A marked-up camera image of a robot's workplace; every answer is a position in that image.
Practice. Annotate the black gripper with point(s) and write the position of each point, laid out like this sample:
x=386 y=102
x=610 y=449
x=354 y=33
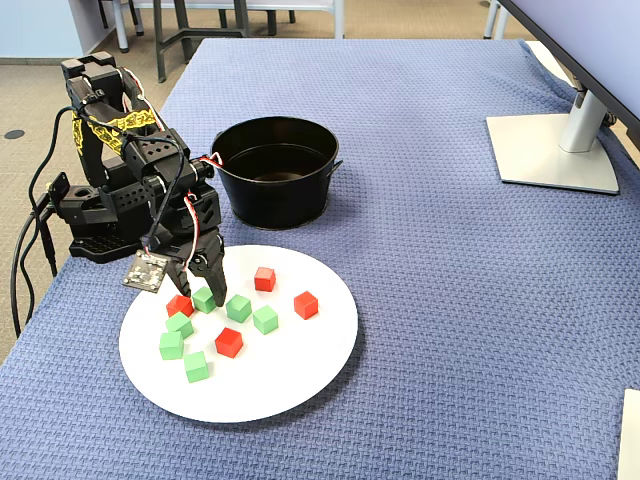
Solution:
x=209 y=251

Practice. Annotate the green cube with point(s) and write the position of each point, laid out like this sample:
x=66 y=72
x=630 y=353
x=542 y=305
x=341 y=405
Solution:
x=202 y=301
x=179 y=325
x=171 y=345
x=238 y=308
x=196 y=366
x=265 y=319

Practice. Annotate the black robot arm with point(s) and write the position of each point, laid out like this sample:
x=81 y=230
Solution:
x=150 y=150

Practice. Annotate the white round plate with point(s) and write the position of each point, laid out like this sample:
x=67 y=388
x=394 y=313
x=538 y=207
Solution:
x=270 y=380

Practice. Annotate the red cube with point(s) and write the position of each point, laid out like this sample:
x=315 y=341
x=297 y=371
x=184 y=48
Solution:
x=305 y=305
x=264 y=279
x=229 y=342
x=177 y=306

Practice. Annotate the black metal bucket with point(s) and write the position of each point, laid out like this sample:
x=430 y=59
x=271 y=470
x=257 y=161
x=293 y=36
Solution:
x=280 y=200

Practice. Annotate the blue woven cloth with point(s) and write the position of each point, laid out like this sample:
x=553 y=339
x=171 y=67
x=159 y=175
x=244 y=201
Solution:
x=425 y=300

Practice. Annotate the black floor socket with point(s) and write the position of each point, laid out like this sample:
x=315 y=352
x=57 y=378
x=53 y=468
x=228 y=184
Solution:
x=13 y=134

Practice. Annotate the white table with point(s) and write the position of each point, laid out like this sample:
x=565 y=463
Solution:
x=122 y=30

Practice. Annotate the black chair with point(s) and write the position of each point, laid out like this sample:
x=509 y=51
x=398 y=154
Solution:
x=272 y=22
x=138 y=20

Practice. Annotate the silver monitor stand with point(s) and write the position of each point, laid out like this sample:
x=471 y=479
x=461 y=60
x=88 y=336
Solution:
x=540 y=150

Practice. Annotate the white table legs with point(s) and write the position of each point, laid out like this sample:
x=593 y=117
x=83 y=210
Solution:
x=490 y=22

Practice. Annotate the white flat panel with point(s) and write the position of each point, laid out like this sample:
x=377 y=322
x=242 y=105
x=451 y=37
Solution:
x=631 y=440

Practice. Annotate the computer monitor screen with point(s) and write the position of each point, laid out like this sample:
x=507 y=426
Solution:
x=600 y=40

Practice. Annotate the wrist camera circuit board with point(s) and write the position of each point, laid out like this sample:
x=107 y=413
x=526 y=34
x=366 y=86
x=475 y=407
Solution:
x=145 y=272

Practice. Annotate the grey metal table frame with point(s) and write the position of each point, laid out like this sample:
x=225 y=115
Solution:
x=160 y=50

